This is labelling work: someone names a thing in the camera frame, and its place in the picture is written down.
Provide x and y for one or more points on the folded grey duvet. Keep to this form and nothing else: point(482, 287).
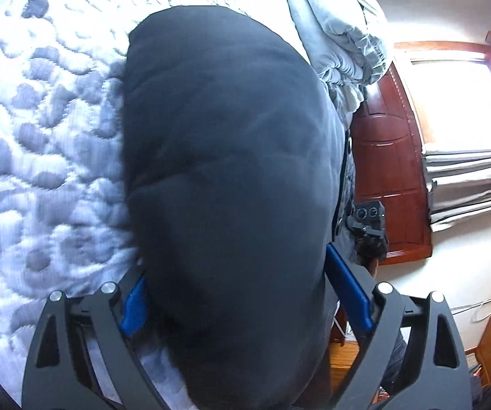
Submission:
point(339, 25)

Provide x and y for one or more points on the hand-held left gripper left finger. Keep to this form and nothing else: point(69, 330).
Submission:
point(132, 307)

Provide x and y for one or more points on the quilted grey patterned bed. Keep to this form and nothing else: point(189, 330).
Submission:
point(49, 115)

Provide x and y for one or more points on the red-brown wooden headboard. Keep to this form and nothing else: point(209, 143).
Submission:
point(390, 171)

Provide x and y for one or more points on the grey curtain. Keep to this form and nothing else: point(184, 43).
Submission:
point(471, 188)

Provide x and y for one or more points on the wooden framed window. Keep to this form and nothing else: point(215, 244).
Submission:
point(454, 98)

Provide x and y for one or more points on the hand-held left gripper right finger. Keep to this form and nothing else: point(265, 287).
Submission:
point(348, 282)

